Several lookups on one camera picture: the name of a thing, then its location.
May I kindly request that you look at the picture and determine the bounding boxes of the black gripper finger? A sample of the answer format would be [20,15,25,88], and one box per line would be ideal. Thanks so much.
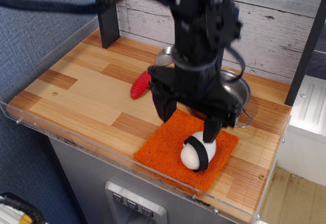
[203,116,223,143]
[152,94,177,123]

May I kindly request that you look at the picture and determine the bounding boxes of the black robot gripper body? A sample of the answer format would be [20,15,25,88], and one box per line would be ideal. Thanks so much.
[148,62,243,127]

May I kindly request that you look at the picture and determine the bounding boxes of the white egg with black band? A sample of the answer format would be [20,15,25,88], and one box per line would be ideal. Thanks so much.
[180,131,216,173]

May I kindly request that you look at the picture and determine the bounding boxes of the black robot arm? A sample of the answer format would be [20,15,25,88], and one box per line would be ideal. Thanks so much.
[106,0,245,143]

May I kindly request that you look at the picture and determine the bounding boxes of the small steel pot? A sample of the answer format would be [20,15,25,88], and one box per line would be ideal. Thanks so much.
[220,69,252,128]

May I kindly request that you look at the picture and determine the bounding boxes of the orange knitted cloth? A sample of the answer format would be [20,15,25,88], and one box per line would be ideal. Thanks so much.
[134,109,239,192]

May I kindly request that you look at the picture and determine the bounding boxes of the white appliance at right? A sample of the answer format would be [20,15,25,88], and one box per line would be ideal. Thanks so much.
[276,75,325,186]

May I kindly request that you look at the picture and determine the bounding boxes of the grey cabinet with button panel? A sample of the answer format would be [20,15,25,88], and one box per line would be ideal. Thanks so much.
[50,138,230,223]

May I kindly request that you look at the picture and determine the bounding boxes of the black and yellow object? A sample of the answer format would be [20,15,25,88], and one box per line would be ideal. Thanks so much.
[1,192,46,223]

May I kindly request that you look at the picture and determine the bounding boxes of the spoon with red handle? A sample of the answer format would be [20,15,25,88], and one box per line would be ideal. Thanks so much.
[130,46,172,99]

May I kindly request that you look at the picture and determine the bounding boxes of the dark left frame post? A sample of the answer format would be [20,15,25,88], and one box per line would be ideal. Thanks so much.
[98,4,120,48]

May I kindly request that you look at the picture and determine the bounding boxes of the dark frame post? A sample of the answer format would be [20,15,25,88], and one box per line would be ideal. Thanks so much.
[98,4,120,48]
[285,0,325,106]

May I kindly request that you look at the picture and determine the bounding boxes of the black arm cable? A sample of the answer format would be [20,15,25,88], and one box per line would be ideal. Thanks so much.
[0,0,102,15]

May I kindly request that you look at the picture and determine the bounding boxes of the dark right frame post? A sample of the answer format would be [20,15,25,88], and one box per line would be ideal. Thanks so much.
[285,0,325,106]

